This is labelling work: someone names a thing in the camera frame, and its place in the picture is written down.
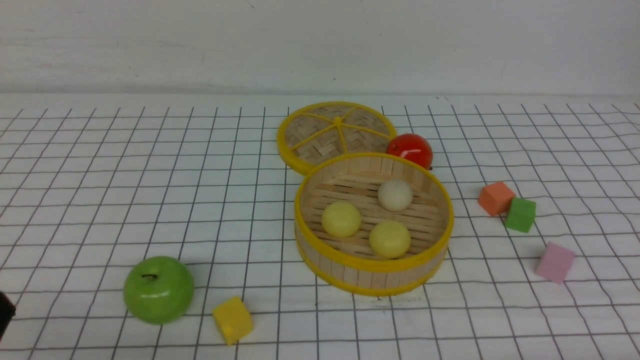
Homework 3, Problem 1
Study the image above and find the red tomato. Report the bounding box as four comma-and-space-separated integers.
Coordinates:
385, 133, 434, 171

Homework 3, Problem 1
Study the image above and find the yellow bun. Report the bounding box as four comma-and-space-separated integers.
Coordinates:
321, 201, 362, 239
368, 219, 411, 259

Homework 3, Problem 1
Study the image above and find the woven bamboo steamer lid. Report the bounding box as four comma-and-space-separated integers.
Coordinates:
275, 101, 398, 176

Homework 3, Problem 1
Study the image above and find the white grid tablecloth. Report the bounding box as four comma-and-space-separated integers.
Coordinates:
0, 96, 639, 360

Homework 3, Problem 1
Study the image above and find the yellow cube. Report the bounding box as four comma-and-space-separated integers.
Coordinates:
212, 296, 254, 346

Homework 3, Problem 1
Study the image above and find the pink cube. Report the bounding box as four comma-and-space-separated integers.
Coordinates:
534, 242, 576, 285

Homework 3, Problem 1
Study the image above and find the beige bun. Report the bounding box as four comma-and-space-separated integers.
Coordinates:
377, 178, 414, 212

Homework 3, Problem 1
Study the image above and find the bamboo steamer tray yellow rim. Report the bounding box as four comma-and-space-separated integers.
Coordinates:
294, 152, 454, 297

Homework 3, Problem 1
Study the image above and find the orange cube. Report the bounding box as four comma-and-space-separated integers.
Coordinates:
477, 181, 516, 217

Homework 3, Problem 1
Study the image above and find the green apple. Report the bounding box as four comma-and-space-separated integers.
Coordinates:
123, 256, 195, 325

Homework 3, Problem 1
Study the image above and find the yellow bun front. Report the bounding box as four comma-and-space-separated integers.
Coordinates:
368, 219, 411, 259

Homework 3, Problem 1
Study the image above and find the green cube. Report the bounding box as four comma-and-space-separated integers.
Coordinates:
504, 197, 537, 233

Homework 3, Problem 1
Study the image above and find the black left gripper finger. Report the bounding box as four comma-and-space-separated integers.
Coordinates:
0, 292, 16, 340

